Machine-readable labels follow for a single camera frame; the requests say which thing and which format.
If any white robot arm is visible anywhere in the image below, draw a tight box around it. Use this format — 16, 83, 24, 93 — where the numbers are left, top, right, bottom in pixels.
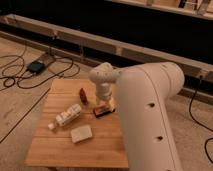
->
89, 62, 185, 171

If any white plastic bottle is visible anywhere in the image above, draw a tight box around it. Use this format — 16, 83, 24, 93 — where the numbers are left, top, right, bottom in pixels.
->
48, 104, 82, 131

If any black eraser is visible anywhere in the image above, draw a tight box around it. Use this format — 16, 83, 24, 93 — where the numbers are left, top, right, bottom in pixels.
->
93, 106, 111, 118

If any wooden table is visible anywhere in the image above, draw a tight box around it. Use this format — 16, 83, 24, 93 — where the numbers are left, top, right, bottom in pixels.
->
25, 79, 128, 168

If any black cable right side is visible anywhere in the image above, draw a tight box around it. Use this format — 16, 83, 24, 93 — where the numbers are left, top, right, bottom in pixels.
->
188, 75, 213, 165

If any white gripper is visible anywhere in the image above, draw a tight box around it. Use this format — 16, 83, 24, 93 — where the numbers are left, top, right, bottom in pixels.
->
96, 92, 116, 111

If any white sponge block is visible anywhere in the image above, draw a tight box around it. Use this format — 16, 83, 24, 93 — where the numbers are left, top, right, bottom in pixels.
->
71, 125, 93, 143

